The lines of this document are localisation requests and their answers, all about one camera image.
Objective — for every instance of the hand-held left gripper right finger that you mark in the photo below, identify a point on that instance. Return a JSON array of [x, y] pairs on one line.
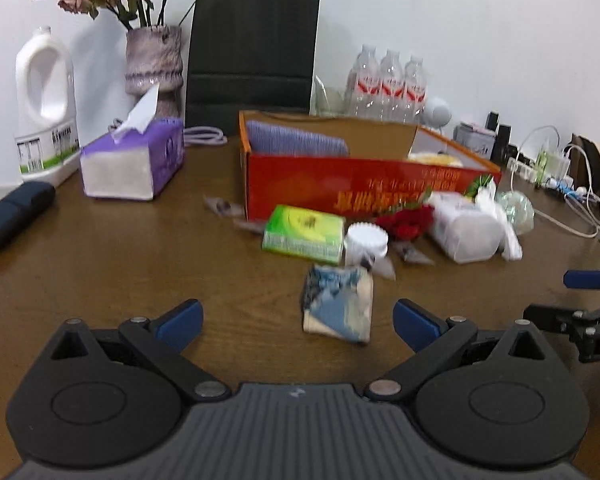
[[415, 322]]

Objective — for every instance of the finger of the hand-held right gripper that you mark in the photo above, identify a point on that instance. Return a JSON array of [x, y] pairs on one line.
[[592, 332], [585, 279]]

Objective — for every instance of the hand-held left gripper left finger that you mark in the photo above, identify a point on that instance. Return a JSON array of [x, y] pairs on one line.
[[181, 322]]

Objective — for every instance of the blue patterned packet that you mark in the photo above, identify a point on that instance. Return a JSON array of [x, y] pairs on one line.
[[337, 305]]

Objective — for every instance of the white lidded jar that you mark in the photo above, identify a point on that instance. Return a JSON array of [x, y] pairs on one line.
[[365, 240]]

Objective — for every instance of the red artificial rose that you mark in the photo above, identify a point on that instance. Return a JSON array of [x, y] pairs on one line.
[[405, 222]]

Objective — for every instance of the clear plastic container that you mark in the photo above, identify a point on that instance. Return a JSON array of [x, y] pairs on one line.
[[462, 232]]

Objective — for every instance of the green carton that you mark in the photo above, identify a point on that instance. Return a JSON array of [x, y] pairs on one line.
[[302, 234]]

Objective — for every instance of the orange cardboard box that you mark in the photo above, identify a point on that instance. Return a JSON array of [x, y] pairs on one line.
[[300, 180]]

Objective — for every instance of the clear glass container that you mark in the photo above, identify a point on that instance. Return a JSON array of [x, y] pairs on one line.
[[330, 97]]

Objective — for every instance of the white charger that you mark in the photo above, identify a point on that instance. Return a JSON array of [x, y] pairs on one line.
[[560, 166]]

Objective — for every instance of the brown bag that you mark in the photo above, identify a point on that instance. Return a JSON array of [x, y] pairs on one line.
[[597, 160]]

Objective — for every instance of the small green bottle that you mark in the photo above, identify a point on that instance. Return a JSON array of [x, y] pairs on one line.
[[543, 165]]

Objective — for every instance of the white power strip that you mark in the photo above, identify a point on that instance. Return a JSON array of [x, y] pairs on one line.
[[525, 170]]

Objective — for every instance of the purple tissue pack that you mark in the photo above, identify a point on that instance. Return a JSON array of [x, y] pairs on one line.
[[130, 170]]

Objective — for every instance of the yellow sponge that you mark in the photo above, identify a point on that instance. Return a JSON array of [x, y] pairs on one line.
[[437, 159]]

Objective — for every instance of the grey tin box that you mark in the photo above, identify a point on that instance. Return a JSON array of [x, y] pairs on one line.
[[475, 139]]

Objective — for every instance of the dark blue case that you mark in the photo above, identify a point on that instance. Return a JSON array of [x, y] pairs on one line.
[[15, 215]]

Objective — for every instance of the white round device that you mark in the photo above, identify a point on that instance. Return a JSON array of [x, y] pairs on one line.
[[437, 112]]

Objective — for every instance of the purple cloth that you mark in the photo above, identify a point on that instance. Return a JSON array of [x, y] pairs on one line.
[[295, 140]]

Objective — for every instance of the clear water bottle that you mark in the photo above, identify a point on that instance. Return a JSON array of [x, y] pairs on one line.
[[415, 91], [364, 85], [391, 87]]

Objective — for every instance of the white plastic jug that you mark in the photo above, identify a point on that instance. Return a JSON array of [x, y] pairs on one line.
[[30, 110]]

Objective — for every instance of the grey ceramic vase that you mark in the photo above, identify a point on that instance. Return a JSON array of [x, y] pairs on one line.
[[152, 60]]

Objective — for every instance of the black paper bag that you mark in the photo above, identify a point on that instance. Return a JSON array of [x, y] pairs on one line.
[[252, 50]]

